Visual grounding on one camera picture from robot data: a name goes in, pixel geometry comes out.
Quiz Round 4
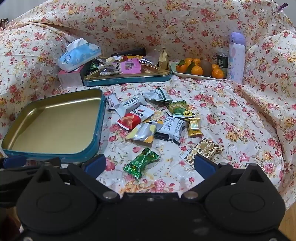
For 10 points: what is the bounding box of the clear brown snack packet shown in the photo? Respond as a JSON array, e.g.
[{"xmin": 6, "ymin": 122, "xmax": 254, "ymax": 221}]
[{"xmin": 99, "ymin": 65, "xmax": 123, "ymax": 76}]

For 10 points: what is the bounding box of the pink snack packet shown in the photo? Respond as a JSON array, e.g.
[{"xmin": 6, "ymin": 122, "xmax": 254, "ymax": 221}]
[{"xmin": 120, "ymin": 58, "xmax": 141, "ymax": 75}]

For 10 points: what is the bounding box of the silver yellow snack packet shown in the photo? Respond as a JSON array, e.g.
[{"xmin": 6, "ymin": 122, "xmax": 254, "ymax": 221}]
[{"xmin": 125, "ymin": 122, "xmax": 163, "ymax": 144}]

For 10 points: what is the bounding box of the floral quilted blanket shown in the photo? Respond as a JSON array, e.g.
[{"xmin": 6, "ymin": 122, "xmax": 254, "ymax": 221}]
[{"xmin": 0, "ymin": 0, "xmax": 296, "ymax": 209}]

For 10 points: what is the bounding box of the grey sesame crisp packet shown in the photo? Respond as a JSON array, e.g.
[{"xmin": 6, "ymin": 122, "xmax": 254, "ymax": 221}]
[{"xmin": 114, "ymin": 94, "xmax": 147, "ymax": 117}]

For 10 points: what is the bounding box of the blue tissue pack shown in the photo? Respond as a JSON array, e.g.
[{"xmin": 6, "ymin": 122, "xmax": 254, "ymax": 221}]
[{"xmin": 58, "ymin": 39, "xmax": 102, "ymax": 72}]

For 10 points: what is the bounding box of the red white snack packet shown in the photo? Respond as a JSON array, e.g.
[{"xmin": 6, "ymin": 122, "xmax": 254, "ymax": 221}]
[{"xmin": 117, "ymin": 105, "xmax": 155, "ymax": 130}]

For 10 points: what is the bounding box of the brown kiwi fruit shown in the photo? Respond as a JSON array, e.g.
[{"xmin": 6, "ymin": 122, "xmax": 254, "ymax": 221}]
[{"xmin": 200, "ymin": 59, "xmax": 213, "ymax": 76}]

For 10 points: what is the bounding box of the grey dark green snack packet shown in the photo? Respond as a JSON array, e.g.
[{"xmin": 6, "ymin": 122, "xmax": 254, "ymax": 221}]
[{"xmin": 142, "ymin": 88, "xmax": 173, "ymax": 107}]

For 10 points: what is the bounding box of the shallow blue tin tray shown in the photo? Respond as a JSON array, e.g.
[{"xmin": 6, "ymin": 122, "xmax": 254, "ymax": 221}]
[{"xmin": 83, "ymin": 61, "xmax": 173, "ymax": 87}]

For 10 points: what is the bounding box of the dark green wrapped candy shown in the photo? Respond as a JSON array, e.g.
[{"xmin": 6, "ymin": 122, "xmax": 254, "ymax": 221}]
[{"xmin": 89, "ymin": 62, "xmax": 100, "ymax": 75}]

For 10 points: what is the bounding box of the purple white thermos bottle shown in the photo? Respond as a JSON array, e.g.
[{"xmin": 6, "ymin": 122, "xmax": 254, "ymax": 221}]
[{"xmin": 226, "ymin": 32, "xmax": 246, "ymax": 84}]

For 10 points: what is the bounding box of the white black snack packet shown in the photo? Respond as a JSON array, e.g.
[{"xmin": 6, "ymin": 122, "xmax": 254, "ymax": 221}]
[{"xmin": 154, "ymin": 116, "xmax": 186, "ymax": 145}]

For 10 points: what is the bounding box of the gold candy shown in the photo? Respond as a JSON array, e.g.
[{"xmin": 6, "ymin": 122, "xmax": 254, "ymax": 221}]
[{"xmin": 184, "ymin": 117, "xmax": 203, "ymax": 138}]

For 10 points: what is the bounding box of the deep blue tin tray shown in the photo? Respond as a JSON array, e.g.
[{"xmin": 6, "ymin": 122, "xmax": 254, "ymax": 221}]
[{"xmin": 1, "ymin": 88, "xmax": 107, "ymax": 163}]

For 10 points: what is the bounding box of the pile of mandarin oranges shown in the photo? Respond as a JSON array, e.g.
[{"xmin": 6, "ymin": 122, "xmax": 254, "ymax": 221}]
[{"xmin": 176, "ymin": 57, "xmax": 225, "ymax": 79}]

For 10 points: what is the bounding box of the small white snack packet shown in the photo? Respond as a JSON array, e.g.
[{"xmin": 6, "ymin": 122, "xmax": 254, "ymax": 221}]
[{"xmin": 105, "ymin": 94, "xmax": 119, "ymax": 109}]

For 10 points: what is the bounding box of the brown heart patterned snack packet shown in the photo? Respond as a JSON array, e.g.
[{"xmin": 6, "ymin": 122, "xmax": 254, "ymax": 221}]
[{"xmin": 183, "ymin": 138, "xmax": 225, "ymax": 167}]

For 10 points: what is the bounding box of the beige paper snack bag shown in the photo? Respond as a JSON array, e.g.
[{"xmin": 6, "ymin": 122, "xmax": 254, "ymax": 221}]
[{"xmin": 158, "ymin": 47, "xmax": 169, "ymax": 69}]

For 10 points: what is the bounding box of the pink cardboard box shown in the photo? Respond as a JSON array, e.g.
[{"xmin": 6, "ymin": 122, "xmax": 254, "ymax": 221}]
[{"xmin": 58, "ymin": 65, "xmax": 85, "ymax": 88}]

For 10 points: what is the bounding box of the black long box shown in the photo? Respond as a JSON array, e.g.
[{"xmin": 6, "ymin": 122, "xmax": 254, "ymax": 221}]
[{"xmin": 110, "ymin": 47, "xmax": 147, "ymax": 57}]

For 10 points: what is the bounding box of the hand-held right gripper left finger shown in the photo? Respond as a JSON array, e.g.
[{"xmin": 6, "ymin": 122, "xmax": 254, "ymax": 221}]
[{"xmin": 35, "ymin": 154, "xmax": 121, "ymax": 200}]

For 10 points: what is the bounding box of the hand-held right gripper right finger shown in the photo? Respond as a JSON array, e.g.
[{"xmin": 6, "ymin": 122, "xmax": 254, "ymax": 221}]
[{"xmin": 181, "ymin": 153, "xmax": 266, "ymax": 200}]

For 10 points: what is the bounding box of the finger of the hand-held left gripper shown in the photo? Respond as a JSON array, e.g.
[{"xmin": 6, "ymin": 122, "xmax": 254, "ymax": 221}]
[
  {"xmin": 0, "ymin": 171, "xmax": 35, "ymax": 193},
  {"xmin": 0, "ymin": 156, "xmax": 62, "ymax": 172}
]

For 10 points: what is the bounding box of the green yellow label snack packet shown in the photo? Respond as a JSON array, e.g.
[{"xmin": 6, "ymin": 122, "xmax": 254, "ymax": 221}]
[{"xmin": 165, "ymin": 100, "xmax": 196, "ymax": 117}]

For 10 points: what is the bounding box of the dark coffee can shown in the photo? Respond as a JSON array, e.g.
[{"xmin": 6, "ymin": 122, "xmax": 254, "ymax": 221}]
[{"xmin": 217, "ymin": 47, "xmax": 230, "ymax": 70}]

